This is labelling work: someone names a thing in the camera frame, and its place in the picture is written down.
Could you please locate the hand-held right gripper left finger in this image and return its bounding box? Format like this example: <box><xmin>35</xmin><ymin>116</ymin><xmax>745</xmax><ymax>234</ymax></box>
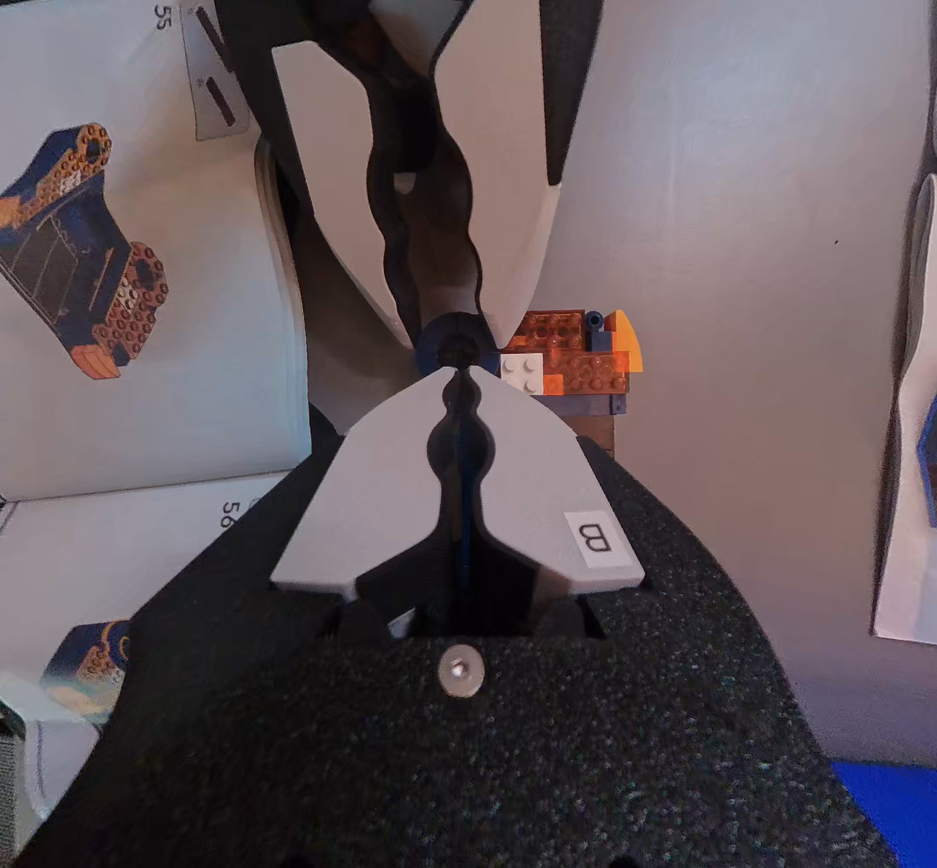
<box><xmin>271</xmin><ymin>368</ymin><xmax>458</xmax><ymax>599</ymax></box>

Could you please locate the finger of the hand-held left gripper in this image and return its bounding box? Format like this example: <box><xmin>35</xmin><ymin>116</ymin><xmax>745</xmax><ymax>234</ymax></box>
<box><xmin>432</xmin><ymin>0</ymin><xmax>563</xmax><ymax>352</ymax></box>
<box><xmin>272</xmin><ymin>41</ymin><xmax>420</xmax><ymax>349</ymax></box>

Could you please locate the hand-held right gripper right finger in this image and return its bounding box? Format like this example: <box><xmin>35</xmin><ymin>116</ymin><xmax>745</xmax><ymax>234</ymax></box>
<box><xmin>467</xmin><ymin>366</ymin><xmax>645</xmax><ymax>598</ymax></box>

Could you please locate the blue and orange brick model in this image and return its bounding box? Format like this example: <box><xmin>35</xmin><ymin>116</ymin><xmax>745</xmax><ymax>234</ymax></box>
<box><xmin>416</xmin><ymin>308</ymin><xmax>645</xmax><ymax>455</ymax></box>

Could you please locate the black round disc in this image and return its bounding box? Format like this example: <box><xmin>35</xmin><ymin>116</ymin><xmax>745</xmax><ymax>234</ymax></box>
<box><xmin>307</xmin><ymin>403</ymin><xmax>345</xmax><ymax>459</ymax></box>

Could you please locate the open instruction booklet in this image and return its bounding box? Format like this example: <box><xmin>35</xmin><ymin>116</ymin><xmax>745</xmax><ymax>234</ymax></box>
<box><xmin>0</xmin><ymin>0</ymin><xmax>312</xmax><ymax>821</ymax></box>

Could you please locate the closed booklet, purple arcade picture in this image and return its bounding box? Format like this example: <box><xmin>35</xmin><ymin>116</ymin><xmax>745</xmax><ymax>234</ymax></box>
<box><xmin>870</xmin><ymin>172</ymin><xmax>937</xmax><ymax>645</ymax></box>

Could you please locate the blue plastic bin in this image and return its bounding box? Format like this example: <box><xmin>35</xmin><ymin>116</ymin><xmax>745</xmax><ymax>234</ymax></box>
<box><xmin>831</xmin><ymin>758</ymin><xmax>937</xmax><ymax>868</ymax></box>

